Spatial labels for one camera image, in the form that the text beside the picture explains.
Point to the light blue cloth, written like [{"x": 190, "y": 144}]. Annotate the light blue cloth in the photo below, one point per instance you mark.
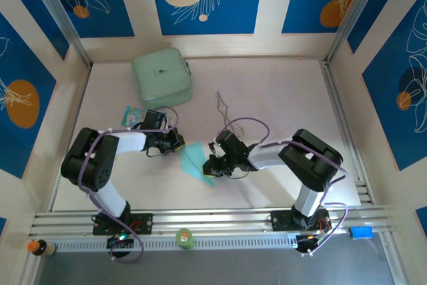
[{"x": 193, "y": 155}]

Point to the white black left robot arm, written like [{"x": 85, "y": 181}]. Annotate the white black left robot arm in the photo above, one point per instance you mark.
[{"x": 90, "y": 165}]

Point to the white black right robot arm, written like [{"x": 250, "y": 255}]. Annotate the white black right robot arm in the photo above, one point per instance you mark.
[{"x": 310, "y": 158}]

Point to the blue snack packet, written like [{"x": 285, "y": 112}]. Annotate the blue snack packet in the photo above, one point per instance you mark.
[{"x": 131, "y": 115}]

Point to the mint green zipper case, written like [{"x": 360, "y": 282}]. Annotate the mint green zipper case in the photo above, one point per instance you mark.
[{"x": 161, "y": 78}]

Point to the black controller board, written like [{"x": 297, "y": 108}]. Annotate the black controller board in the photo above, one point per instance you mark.
[
  {"x": 118, "y": 243},
  {"x": 305, "y": 243}
]

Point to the blue rectangular box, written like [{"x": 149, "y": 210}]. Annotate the blue rectangular box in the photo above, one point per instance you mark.
[{"x": 361, "y": 232}]

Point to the brown bottle orange cap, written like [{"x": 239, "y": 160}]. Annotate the brown bottle orange cap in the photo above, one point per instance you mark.
[{"x": 40, "y": 247}]

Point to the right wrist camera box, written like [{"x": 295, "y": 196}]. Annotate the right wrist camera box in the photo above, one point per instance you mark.
[{"x": 213, "y": 149}]

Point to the aluminium mounting rail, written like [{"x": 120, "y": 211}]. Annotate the aluminium mounting rail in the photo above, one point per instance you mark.
[{"x": 213, "y": 218}]

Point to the aluminium side rail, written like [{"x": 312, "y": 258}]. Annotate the aluminium side rail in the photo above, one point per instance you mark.
[
  {"x": 337, "y": 98},
  {"x": 80, "y": 98}
]

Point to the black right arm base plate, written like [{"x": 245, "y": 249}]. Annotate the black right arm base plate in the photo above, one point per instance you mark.
[{"x": 280, "y": 220}]

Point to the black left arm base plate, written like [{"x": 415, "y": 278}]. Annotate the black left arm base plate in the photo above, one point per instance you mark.
[{"x": 145, "y": 223}]

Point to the aluminium frame post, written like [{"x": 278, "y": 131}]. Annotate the aluminium frame post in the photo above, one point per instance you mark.
[
  {"x": 357, "y": 8},
  {"x": 57, "y": 8}
]

